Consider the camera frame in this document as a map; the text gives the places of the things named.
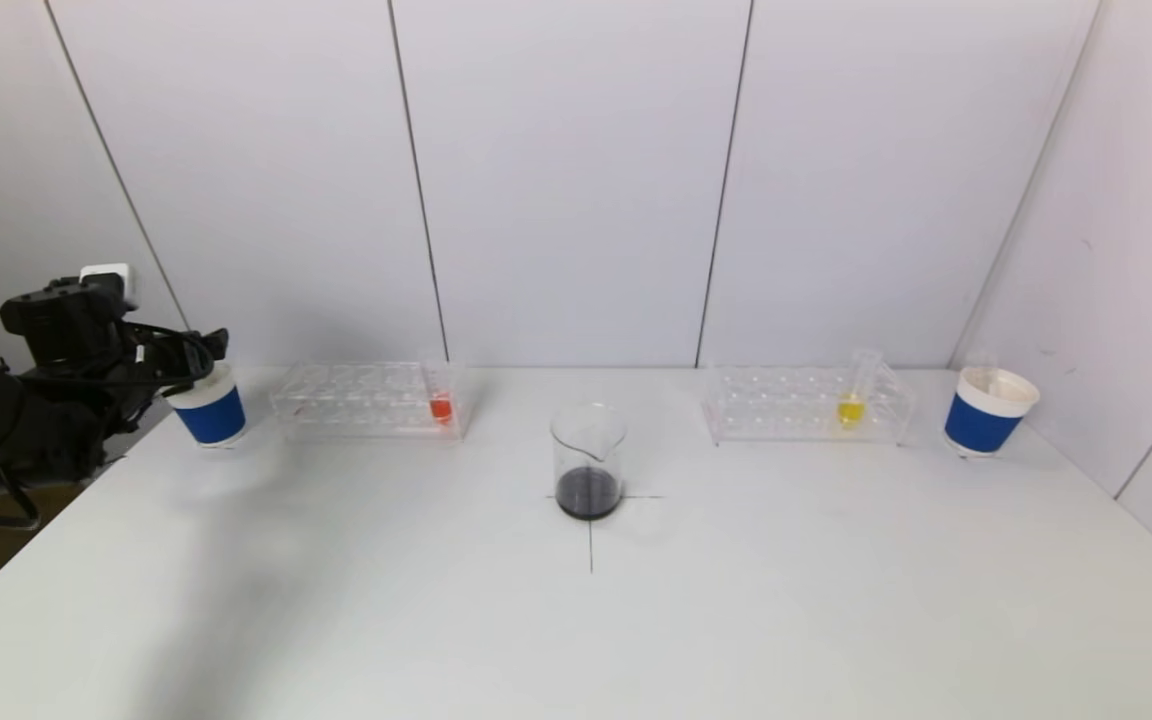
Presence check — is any black looped camera cable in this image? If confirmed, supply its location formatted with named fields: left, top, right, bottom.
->
left=31, top=322, right=217, bottom=393

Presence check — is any clear glass beaker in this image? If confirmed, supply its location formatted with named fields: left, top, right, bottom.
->
left=549, top=402, right=627, bottom=522

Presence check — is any blue and white paper cup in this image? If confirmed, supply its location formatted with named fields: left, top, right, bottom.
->
left=943, top=366, right=1041, bottom=457
left=164, top=362, right=248, bottom=449

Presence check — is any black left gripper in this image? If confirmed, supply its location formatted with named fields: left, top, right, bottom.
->
left=146, top=327, right=229, bottom=383

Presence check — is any test tube with yellow pigment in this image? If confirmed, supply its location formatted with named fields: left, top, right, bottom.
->
left=834, top=348, right=884, bottom=431

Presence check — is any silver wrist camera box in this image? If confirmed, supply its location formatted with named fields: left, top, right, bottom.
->
left=79, top=263, right=134, bottom=301

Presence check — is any clear acrylic test tube rack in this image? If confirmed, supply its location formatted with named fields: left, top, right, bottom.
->
left=270, top=361, right=474, bottom=444
left=701, top=362, right=915, bottom=447

